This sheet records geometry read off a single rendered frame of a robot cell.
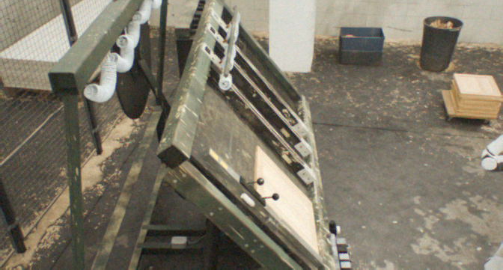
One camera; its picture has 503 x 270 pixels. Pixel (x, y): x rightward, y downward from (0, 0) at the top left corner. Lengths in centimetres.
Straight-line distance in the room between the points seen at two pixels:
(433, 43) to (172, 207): 422
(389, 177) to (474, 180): 80
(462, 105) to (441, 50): 138
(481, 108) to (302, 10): 248
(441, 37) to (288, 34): 203
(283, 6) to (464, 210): 339
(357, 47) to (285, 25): 113
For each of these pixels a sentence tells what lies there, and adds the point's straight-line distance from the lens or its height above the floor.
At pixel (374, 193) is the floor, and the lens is 465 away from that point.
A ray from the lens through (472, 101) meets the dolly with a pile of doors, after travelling 581.
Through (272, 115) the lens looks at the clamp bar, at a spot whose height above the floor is 124.
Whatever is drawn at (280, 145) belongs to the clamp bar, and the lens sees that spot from 304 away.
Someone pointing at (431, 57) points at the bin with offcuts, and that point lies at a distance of 704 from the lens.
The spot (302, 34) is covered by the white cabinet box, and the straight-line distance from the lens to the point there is 652.
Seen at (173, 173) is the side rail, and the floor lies 173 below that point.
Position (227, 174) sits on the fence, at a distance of 228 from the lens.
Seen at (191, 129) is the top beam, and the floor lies 183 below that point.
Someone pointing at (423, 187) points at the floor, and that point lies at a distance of 485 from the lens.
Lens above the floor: 295
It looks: 32 degrees down
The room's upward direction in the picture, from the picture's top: 1 degrees counter-clockwise
